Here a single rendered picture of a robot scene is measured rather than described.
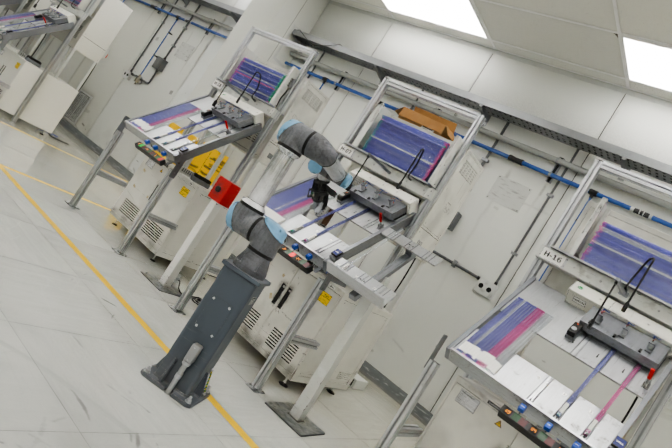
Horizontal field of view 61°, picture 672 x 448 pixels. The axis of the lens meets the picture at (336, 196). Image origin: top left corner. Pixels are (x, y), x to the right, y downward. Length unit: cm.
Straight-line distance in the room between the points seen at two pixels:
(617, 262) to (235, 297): 174
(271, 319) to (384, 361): 165
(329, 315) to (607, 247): 144
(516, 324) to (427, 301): 209
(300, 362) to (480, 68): 325
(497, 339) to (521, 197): 229
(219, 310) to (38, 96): 498
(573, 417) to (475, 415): 51
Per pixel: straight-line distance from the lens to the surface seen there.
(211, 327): 239
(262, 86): 436
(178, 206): 418
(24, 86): 695
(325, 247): 302
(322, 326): 321
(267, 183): 241
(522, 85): 523
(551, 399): 252
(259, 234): 237
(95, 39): 709
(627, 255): 297
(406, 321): 481
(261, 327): 344
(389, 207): 327
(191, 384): 246
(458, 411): 286
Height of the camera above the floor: 91
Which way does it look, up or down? 2 degrees up
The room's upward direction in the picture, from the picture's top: 32 degrees clockwise
